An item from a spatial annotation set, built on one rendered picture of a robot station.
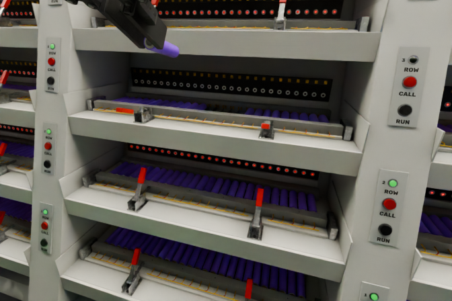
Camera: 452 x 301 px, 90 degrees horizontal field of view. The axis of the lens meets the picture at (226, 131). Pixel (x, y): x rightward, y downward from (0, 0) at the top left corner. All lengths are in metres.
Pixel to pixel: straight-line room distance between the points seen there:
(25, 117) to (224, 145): 0.50
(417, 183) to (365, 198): 0.08
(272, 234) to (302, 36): 0.37
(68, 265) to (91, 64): 0.50
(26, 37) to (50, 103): 0.17
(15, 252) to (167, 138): 0.55
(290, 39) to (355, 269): 0.41
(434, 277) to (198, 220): 0.42
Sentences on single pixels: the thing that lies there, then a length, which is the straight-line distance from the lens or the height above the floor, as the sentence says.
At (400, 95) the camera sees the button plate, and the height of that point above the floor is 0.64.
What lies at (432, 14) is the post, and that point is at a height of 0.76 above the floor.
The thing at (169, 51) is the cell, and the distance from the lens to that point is 0.34.
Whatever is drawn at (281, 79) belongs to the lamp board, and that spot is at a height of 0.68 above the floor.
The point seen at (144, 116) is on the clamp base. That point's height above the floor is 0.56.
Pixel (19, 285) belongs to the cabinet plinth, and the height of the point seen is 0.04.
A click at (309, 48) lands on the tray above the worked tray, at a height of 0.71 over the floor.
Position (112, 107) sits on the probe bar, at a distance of 0.60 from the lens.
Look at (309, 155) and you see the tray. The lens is 0.42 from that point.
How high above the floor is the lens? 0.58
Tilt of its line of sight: 4 degrees down
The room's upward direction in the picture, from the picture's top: 6 degrees clockwise
